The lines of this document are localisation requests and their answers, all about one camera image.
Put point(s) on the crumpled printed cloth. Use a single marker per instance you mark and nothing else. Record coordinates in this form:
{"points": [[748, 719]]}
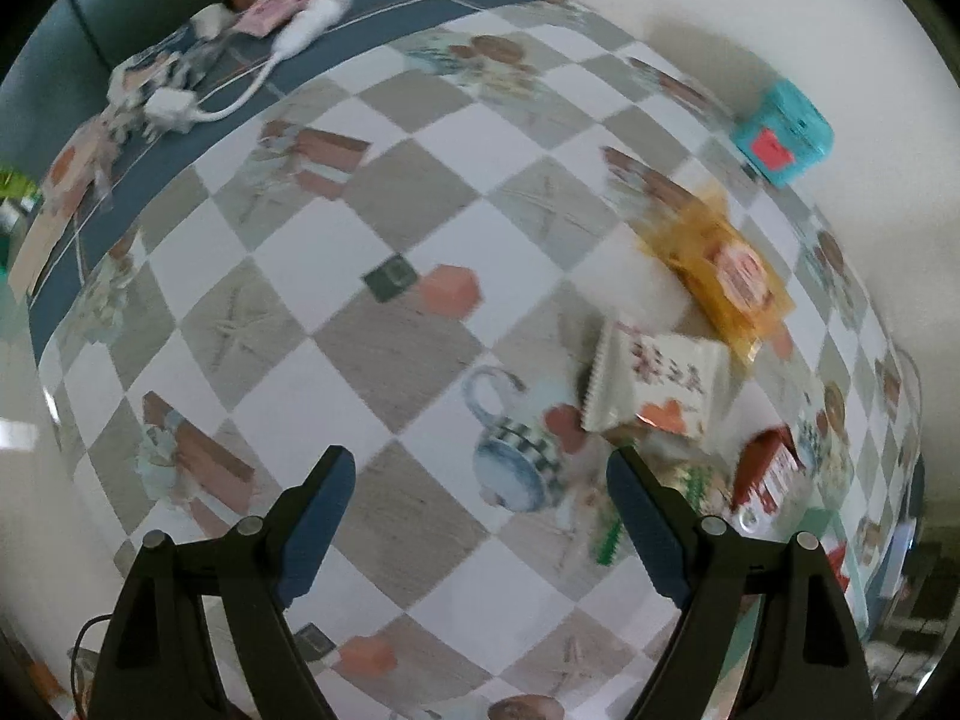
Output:
{"points": [[150, 75]]}

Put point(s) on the small red snack packet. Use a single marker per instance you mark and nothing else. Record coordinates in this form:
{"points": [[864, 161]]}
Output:
{"points": [[765, 472]]}

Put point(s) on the white printed snack packet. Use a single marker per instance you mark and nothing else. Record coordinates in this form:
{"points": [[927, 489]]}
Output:
{"points": [[652, 375]]}

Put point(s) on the checkered printed tablecloth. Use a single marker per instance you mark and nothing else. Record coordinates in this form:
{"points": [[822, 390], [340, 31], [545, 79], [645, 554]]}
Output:
{"points": [[337, 202]]}

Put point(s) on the bright green object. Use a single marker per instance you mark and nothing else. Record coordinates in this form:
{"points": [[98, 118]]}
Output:
{"points": [[13, 186]]}

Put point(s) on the pink card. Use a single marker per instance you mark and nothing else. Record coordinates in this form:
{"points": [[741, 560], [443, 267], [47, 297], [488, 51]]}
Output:
{"points": [[274, 7]]}

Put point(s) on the green snack packet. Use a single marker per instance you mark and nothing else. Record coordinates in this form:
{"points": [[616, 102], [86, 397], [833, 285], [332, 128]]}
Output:
{"points": [[697, 487]]}

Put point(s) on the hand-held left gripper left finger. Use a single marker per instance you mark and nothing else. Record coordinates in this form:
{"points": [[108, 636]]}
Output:
{"points": [[315, 532]]}

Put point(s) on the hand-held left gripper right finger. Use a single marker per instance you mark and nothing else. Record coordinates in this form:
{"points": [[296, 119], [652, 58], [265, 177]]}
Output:
{"points": [[649, 532]]}

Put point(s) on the dark teal chair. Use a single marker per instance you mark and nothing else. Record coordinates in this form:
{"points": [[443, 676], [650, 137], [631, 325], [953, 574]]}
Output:
{"points": [[97, 7]]}

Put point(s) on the yellow snack packet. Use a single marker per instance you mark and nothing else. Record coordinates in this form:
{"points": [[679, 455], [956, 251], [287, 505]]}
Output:
{"points": [[712, 262]]}

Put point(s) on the teal box with red label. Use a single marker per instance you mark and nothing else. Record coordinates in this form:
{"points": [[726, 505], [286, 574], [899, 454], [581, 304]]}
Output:
{"points": [[795, 120]]}

